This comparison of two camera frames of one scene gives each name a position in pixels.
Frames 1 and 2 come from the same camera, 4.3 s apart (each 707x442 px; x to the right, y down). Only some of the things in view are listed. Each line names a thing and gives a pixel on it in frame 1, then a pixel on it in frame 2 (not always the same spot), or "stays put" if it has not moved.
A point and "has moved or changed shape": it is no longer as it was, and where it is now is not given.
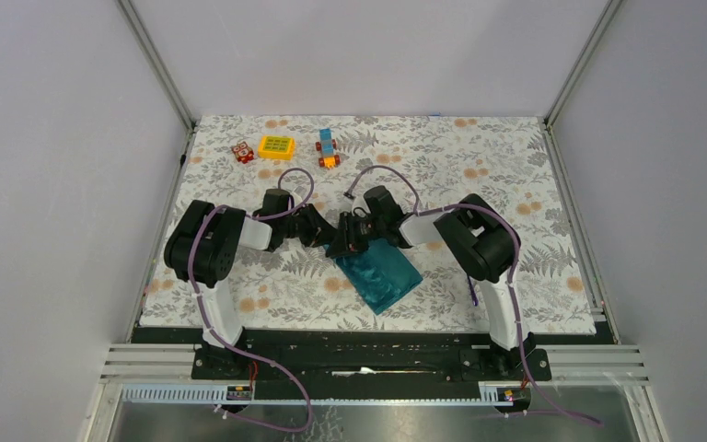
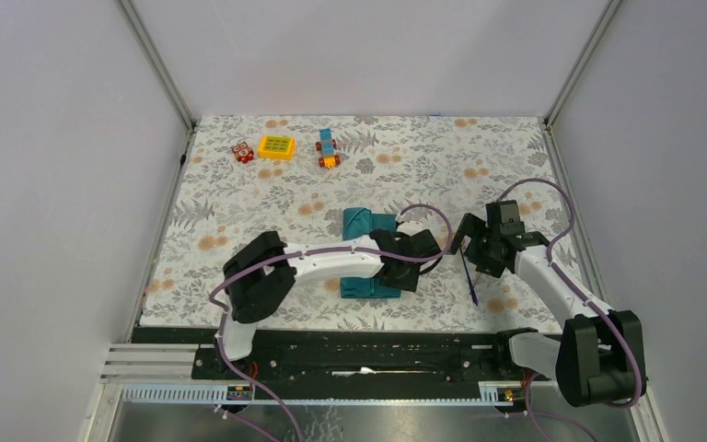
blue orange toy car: [328, 145] stays put
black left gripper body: [292, 224] -> [406, 282]
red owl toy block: [243, 152] stays put
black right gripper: [343, 246] -> [469, 226]
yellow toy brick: [275, 147] stays put
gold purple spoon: [474, 298] stays put
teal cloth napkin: [384, 271] has moved or changed shape
